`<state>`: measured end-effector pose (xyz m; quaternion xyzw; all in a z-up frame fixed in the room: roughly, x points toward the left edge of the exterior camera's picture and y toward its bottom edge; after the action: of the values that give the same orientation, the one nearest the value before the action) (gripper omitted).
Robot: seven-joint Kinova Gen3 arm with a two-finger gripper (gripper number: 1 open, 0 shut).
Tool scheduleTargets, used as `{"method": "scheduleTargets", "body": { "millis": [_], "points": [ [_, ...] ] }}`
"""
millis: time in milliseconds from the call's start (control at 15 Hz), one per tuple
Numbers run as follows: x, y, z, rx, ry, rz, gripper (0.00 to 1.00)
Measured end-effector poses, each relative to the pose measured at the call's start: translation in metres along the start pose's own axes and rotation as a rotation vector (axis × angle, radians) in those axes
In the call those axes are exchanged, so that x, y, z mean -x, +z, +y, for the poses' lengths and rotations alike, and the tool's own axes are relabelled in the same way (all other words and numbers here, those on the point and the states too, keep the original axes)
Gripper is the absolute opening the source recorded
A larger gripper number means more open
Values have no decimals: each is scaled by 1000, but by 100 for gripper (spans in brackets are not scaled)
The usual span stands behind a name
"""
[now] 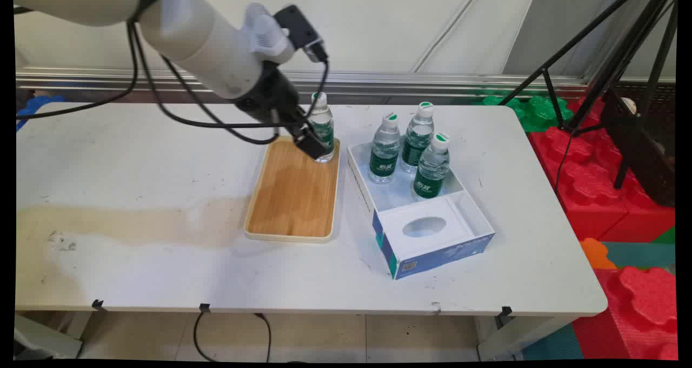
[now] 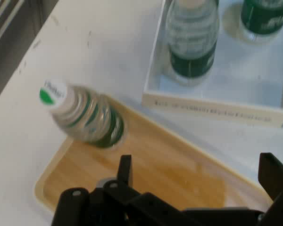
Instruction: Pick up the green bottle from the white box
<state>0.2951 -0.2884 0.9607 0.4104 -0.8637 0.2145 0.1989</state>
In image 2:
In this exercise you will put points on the white shallow cardboard box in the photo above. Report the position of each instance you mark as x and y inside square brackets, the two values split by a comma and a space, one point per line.
[238, 77]

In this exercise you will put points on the light wooden tray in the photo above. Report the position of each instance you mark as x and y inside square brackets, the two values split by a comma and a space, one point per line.
[155, 164]

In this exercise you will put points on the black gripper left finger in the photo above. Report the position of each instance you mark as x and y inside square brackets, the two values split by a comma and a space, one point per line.
[103, 207]

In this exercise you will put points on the Cestbon water bottle white cap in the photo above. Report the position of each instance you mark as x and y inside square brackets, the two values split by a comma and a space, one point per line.
[191, 47]
[89, 117]
[261, 14]

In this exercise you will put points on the grey metal window rail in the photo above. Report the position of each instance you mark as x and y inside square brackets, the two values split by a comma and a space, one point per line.
[2, 21]

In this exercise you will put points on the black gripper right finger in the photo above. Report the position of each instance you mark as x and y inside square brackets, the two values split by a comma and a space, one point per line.
[280, 183]

